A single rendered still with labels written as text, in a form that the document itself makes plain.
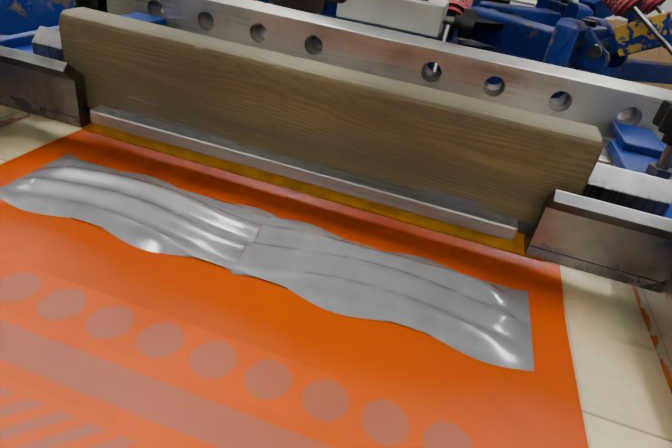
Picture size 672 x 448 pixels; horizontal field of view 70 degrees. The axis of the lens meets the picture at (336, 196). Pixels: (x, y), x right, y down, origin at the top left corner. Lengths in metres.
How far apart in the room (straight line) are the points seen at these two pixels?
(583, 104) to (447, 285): 0.30
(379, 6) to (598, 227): 0.37
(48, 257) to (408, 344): 0.21
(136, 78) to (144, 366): 0.22
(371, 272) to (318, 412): 0.10
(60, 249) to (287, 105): 0.17
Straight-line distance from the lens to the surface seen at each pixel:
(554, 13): 1.30
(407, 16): 0.60
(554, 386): 0.30
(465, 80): 0.55
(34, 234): 0.35
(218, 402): 0.24
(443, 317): 0.29
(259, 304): 0.28
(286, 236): 0.32
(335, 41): 0.56
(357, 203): 0.36
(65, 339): 0.28
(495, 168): 0.32
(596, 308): 0.36
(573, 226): 0.33
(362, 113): 0.32
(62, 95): 0.43
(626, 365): 0.33
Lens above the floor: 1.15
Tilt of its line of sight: 31 degrees down
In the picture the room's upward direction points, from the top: 10 degrees clockwise
